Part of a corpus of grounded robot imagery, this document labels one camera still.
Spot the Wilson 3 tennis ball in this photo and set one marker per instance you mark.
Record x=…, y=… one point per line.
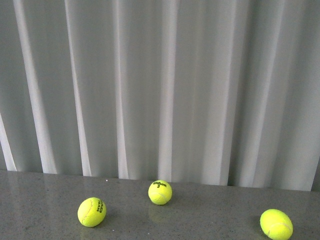
x=160, y=192

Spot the Head Team tennis ball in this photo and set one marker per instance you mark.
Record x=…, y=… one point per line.
x=91, y=212

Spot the plain yellow tennis ball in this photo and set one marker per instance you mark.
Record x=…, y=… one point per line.
x=276, y=225

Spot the white pleated curtain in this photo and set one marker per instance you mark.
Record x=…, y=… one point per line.
x=219, y=92

